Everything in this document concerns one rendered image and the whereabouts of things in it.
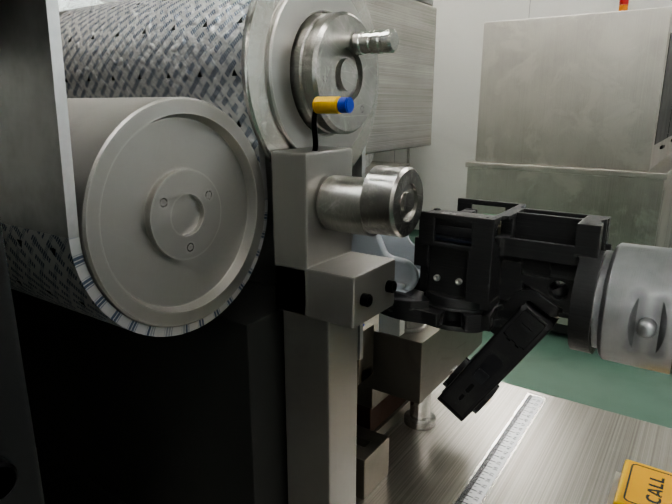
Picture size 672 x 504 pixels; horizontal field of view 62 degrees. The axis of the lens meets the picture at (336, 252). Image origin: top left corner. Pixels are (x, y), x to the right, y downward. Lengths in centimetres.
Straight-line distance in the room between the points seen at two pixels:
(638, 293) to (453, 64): 492
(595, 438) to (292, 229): 43
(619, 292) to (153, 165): 26
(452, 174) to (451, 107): 60
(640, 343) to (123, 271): 28
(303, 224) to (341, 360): 10
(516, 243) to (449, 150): 486
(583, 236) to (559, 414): 35
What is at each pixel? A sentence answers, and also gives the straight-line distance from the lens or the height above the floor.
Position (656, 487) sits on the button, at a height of 92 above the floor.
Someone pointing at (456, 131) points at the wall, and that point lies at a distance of 520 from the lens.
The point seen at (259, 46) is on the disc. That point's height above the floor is 126.
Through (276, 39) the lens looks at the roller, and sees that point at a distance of 34.
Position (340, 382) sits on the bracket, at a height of 106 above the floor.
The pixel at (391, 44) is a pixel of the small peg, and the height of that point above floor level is 127.
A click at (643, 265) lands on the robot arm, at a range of 36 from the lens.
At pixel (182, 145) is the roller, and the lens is 30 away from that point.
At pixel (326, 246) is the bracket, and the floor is 115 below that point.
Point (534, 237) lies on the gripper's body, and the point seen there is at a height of 115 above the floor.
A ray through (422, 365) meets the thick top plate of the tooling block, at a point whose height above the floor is 101.
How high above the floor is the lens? 123
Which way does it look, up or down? 15 degrees down
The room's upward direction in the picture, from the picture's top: straight up
